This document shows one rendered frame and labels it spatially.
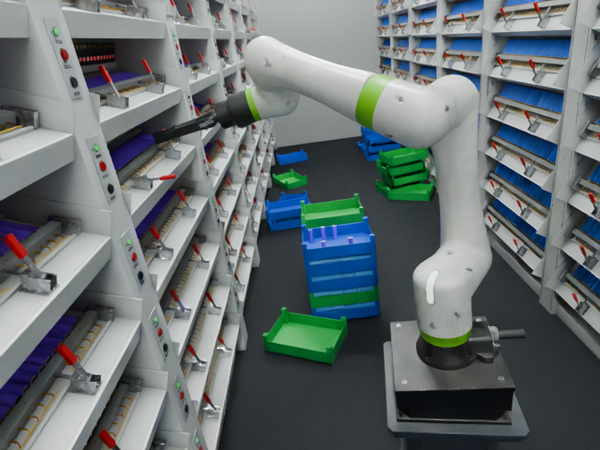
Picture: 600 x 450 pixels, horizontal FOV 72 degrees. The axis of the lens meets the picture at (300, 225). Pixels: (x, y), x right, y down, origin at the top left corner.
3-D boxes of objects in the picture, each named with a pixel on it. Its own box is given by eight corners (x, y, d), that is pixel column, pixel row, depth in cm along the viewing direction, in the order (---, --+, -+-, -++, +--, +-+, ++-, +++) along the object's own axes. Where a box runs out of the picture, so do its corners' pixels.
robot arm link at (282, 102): (307, 117, 116) (299, 89, 121) (295, 85, 105) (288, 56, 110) (260, 132, 118) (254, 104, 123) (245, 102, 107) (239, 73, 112)
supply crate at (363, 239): (368, 231, 189) (367, 216, 185) (376, 253, 170) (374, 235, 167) (303, 239, 190) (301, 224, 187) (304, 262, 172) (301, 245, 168)
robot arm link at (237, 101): (245, 84, 118) (242, 87, 109) (260, 123, 122) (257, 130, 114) (226, 91, 118) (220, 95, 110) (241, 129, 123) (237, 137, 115)
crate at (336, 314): (372, 290, 202) (371, 276, 198) (380, 315, 183) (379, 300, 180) (312, 297, 203) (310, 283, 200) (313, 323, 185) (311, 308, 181)
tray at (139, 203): (194, 158, 140) (197, 130, 136) (129, 236, 85) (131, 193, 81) (134, 146, 138) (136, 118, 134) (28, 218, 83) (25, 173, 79)
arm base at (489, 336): (516, 328, 108) (516, 308, 106) (535, 368, 95) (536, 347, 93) (413, 332, 114) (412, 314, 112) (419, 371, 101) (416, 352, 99)
